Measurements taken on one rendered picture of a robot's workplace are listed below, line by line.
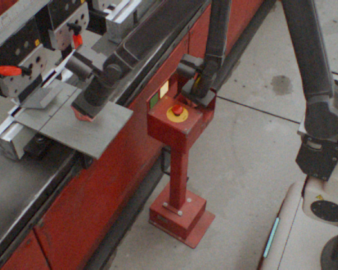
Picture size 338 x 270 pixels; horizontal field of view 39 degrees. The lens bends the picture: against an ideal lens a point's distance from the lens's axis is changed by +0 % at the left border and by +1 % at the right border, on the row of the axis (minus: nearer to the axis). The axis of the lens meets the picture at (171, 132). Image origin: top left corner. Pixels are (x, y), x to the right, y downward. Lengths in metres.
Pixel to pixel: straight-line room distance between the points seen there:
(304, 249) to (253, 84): 1.19
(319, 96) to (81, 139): 0.61
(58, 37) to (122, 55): 0.33
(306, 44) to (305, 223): 1.17
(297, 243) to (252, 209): 0.42
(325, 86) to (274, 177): 1.49
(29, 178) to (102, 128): 0.25
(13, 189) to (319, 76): 0.84
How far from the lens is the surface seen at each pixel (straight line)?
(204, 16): 2.04
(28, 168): 1.41
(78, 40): 1.36
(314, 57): 0.97
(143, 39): 1.02
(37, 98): 1.38
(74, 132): 1.29
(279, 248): 1.95
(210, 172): 2.42
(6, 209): 1.35
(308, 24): 0.94
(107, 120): 1.31
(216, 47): 1.47
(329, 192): 1.46
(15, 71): 1.18
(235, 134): 2.58
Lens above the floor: 1.99
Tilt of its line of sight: 51 degrees down
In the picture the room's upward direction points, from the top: 1 degrees clockwise
